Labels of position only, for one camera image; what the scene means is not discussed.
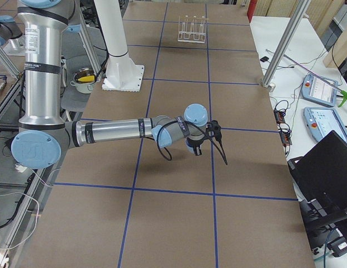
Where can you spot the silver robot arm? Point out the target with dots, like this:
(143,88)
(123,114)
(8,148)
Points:
(43,135)

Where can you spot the small black device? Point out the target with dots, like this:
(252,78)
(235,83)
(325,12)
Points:
(264,59)

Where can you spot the white wire cup holder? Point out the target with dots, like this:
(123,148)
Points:
(192,29)

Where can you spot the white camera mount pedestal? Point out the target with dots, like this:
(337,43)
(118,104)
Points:
(121,72)

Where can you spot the black laptop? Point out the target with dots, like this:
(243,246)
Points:
(322,173)

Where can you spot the aluminium frame post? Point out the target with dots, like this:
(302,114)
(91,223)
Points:
(291,27)

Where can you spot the black usb hub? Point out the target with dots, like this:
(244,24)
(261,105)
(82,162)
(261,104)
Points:
(279,116)

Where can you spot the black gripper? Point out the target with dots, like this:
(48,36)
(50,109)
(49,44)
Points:
(194,144)

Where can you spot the white pot with yellow contents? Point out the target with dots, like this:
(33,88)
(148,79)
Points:
(83,80)

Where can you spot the teach pendant with red button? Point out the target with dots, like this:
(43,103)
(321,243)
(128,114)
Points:
(315,90)

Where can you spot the green handled reacher grabber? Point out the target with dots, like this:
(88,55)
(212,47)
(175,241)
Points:
(344,93)

